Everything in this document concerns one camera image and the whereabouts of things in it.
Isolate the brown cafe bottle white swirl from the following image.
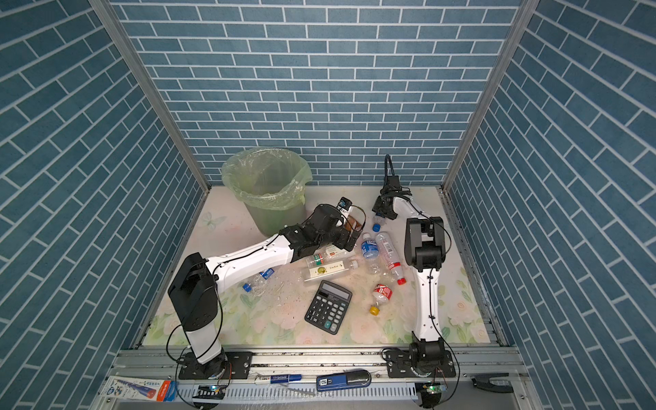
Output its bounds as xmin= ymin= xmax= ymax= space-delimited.
xmin=345 ymin=216 xmax=363 ymax=243

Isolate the white slotted cable duct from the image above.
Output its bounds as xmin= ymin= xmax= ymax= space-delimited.
xmin=179 ymin=382 xmax=419 ymax=404

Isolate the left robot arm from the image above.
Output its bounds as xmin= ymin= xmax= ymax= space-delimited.
xmin=167 ymin=197 xmax=366 ymax=366

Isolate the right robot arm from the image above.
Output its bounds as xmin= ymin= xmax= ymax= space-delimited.
xmin=372 ymin=174 xmax=451 ymax=361

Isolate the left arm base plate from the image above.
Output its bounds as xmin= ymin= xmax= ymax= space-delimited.
xmin=178 ymin=351 xmax=253 ymax=380

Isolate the crushed red bottle yellow cap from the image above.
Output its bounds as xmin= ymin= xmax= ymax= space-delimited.
xmin=369 ymin=284 xmax=393 ymax=316

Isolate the black spare gripper finger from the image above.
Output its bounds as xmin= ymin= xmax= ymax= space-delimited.
xmin=471 ymin=372 xmax=514 ymax=394

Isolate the square tea bottle white cap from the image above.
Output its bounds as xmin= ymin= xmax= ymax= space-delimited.
xmin=302 ymin=260 xmax=359 ymax=283

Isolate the grey mesh waste bin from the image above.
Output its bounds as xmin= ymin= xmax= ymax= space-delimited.
xmin=238 ymin=149 xmax=305 ymax=237

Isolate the green plastic bin liner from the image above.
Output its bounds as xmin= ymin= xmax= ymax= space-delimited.
xmin=220 ymin=147 xmax=313 ymax=211

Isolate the small blue label bottle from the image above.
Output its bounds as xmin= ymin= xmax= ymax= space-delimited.
xmin=372 ymin=214 xmax=385 ymax=232

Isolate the clear bottle red label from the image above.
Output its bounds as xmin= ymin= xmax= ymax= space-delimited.
xmin=375 ymin=232 xmax=407 ymax=285

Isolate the blue box cutter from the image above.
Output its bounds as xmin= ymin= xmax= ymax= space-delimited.
xmin=316 ymin=369 xmax=372 ymax=392

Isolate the black desk calculator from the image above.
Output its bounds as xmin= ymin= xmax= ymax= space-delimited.
xmin=304 ymin=280 xmax=353 ymax=335

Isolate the toothpaste box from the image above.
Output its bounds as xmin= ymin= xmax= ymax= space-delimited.
xmin=100 ymin=376 xmax=177 ymax=402

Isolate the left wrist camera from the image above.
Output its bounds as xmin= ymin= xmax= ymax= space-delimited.
xmin=337 ymin=196 xmax=353 ymax=213

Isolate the aluminium frame rail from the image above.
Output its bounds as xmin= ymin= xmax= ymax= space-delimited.
xmin=89 ymin=345 xmax=544 ymax=410

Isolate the Pocari Sweat blue label bottle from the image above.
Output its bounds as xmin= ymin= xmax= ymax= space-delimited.
xmin=360 ymin=232 xmax=382 ymax=276

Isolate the blue marker pen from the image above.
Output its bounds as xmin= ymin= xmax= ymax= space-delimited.
xmin=255 ymin=374 xmax=302 ymax=384

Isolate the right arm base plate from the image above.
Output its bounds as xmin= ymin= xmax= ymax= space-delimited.
xmin=380 ymin=348 xmax=457 ymax=379

